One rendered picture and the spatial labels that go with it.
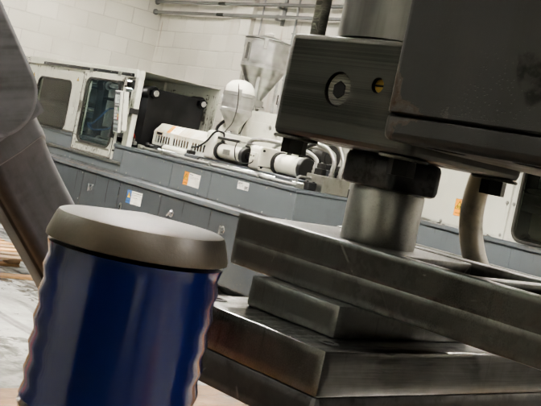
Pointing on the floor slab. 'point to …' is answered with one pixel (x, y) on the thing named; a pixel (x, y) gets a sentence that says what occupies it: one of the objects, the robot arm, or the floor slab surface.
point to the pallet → (11, 258)
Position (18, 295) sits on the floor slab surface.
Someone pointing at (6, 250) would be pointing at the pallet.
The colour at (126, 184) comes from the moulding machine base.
